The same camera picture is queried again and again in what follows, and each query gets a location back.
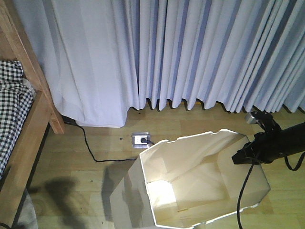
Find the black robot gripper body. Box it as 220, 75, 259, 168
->
247, 132, 285, 164

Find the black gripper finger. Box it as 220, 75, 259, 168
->
232, 142, 255, 164

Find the white plastic trash bin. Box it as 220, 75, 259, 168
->
110, 129, 270, 229

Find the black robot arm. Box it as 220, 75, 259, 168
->
232, 123, 305, 165

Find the floor power socket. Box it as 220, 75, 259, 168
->
132, 132, 151, 148

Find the white pleated curtain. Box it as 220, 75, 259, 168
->
14, 0, 305, 127

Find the grey round rug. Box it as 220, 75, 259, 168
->
14, 189, 38, 229

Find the black white checkered bedding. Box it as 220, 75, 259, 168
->
0, 60, 35, 175

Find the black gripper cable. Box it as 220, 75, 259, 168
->
236, 132, 270, 229

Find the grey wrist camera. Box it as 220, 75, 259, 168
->
244, 111, 274, 125

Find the black power cord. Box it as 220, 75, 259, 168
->
62, 115, 155, 163

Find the wooden bed frame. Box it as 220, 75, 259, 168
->
0, 0, 65, 229

